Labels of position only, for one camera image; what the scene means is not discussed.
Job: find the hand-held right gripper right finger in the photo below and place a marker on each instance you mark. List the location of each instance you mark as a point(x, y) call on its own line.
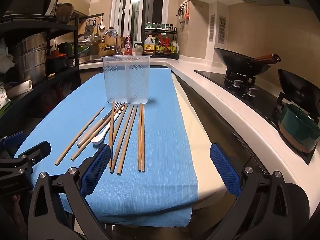
point(225, 170)

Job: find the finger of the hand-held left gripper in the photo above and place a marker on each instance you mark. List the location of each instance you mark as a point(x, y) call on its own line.
point(10, 141)
point(35, 152)

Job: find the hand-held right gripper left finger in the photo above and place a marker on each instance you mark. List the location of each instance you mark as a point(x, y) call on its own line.
point(96, 167)

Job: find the wooden chopstick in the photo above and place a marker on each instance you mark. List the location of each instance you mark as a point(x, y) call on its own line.
point(122, 138)
point(80, 136)
point(111, 135)
point(140, 137)
point(127, 140)
point(143, 137)
point(82, 150)
point(121, 122)

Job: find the white ceramic spoon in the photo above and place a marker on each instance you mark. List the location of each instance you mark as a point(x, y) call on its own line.
point(96, 140)

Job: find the clear plastic utensil holder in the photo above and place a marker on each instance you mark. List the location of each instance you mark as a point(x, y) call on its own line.
point(126, 80)

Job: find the green printed bag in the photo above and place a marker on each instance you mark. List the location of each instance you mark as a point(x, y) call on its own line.
point(3, 97)

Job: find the cling film roll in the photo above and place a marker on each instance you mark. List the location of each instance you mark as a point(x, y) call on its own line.
point(20, 88)

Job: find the blue table mat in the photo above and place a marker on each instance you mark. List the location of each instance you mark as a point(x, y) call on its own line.
point(162, 130)

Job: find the metal stove knob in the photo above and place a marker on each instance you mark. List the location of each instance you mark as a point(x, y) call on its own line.
point(237, 83)
point(252, 91)

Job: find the white plastic bag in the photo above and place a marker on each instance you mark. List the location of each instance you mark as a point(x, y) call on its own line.
point(6, 57)

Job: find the green pot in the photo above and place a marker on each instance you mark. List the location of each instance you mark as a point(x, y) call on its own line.
point(297, 127)

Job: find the steel steamer pot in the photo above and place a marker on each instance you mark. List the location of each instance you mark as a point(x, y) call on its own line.
point(32, 60)

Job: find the pot with orange lid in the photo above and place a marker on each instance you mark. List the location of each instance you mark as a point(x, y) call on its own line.
point(57, 61)

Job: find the white kitchen countertop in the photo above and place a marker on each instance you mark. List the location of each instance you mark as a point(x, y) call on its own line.
point(200, 80)

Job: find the black gas stove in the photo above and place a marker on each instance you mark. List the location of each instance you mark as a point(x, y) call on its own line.
point(212, 75)

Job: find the black cooking pot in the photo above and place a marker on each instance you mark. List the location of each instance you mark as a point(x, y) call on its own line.
point(66, 50)

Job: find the steel kitchen sink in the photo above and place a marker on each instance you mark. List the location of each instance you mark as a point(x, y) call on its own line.
point(92, 59)

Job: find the black kitchen shelf rack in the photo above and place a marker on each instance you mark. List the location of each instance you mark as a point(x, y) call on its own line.
point(37, 27)

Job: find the red dish soap bottle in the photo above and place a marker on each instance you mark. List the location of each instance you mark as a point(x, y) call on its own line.
point(128, 47)

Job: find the glass jar green lid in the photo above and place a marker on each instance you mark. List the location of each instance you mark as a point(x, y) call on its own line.
point(138, 50)

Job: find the chrome faucet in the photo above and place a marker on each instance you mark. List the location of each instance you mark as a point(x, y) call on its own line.
point(116, 43)

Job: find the large yellow-label oil bottle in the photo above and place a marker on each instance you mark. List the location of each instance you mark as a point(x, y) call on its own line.
point(149, 46)

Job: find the metal grater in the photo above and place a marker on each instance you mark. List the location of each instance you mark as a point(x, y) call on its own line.
point(88, 28)

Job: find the red-label sauce bottle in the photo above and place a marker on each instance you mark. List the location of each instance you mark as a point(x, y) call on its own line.
point(167, 47)

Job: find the red-capped sauce bottle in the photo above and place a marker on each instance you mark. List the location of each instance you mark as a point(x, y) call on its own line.
point(160, 46)

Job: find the black spice rack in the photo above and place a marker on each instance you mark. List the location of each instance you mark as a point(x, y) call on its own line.
point(176, 40)

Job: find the grey round container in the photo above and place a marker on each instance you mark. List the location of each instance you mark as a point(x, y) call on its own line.
point(65, 12)

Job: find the white ladle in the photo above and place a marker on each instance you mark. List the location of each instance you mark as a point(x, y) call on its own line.
point(102, 23)

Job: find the row of spice jars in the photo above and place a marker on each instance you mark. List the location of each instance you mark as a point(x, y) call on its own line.
point(160, 25)

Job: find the hanging kitchen tools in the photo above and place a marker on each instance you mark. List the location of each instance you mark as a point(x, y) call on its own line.
point(185, 11)

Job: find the white-framed window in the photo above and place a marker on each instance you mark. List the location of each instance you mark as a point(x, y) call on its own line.
point(136, 5)

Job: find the grey wall vent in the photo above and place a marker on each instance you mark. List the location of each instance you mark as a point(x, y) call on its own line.
point(222, 28)
point(212, 27)

